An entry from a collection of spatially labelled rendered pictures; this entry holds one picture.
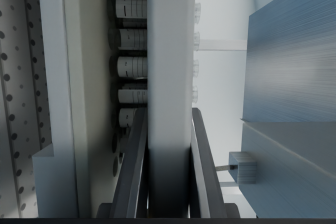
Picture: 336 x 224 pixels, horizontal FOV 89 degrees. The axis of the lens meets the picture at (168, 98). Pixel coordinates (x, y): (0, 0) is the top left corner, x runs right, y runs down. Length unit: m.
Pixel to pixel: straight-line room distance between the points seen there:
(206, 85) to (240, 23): 1.52
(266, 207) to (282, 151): 0.07
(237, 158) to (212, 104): 3.22
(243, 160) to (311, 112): 0.26
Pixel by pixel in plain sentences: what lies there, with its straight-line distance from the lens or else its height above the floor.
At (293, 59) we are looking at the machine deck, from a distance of 0.51.
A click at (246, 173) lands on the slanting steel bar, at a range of 0.25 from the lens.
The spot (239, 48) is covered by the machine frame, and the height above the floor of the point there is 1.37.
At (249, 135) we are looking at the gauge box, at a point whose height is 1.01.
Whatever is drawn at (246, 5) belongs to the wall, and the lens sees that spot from 4.45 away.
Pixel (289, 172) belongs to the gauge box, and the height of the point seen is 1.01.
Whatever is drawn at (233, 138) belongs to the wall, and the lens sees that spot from 3.60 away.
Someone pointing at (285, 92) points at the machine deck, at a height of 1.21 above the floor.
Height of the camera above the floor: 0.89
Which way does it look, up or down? 2 degrees up
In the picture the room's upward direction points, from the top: 90 degrees clockwise
